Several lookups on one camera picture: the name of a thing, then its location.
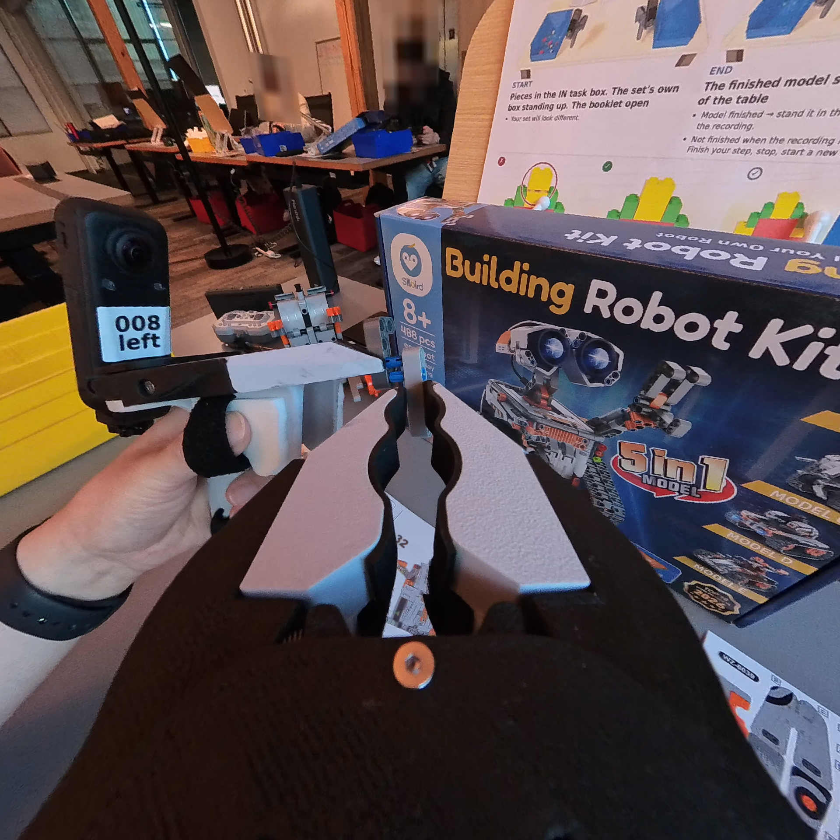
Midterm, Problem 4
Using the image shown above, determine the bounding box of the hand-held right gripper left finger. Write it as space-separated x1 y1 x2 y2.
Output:
239 387 403 636

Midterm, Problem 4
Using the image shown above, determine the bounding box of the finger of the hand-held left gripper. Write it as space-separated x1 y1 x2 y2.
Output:
226 341 387 429

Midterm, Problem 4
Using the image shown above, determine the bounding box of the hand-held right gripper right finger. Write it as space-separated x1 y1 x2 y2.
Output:
427 381 592 634

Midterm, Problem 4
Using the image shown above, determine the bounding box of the grey holed beam with blue pin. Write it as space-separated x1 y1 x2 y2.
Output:
364 315 404 385

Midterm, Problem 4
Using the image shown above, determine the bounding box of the short grey toy beam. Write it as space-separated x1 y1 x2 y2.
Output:
400 346 434 439

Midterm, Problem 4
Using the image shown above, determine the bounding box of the person's left forearm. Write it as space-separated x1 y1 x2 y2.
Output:
0 626 86 726

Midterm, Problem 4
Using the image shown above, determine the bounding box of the grey desk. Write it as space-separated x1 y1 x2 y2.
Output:
0 276 840 840

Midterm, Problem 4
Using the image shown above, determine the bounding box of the person's left hand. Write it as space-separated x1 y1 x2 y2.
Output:
16 403 277 601

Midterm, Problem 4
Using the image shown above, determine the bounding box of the partly built toy robot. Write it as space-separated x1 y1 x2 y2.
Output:
266 283 345 347

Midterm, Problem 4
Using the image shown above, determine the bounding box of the grey battery motor unit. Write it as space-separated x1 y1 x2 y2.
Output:
211 310 283 345

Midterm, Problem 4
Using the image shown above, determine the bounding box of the open white instruction booklet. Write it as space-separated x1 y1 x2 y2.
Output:
382 495 439 637

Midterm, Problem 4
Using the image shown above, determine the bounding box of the black floor lamp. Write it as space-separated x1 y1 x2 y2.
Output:
108 0 255 270

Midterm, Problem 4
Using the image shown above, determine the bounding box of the black upright device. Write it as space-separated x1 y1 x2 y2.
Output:
284 185 340 294

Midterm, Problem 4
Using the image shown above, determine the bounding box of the red plastic bin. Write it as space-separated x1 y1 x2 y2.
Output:
333 200 383 253

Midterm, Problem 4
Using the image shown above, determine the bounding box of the yellow plastic bin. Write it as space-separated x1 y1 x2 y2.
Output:
0 302 119 497

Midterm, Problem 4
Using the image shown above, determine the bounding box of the robot kit box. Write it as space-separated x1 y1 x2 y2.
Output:
375 197 840 621

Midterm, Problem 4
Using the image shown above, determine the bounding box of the black wrist band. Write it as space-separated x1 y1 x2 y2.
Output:
0 525 132 643

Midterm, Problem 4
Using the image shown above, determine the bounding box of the wooden backboard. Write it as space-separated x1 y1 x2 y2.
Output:
443 0 519 204

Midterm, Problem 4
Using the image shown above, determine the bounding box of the robot sticker sheet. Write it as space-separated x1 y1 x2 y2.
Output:
702 630 840 840

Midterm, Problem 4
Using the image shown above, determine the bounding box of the white instruction poster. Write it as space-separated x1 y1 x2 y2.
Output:
476 0 840 240

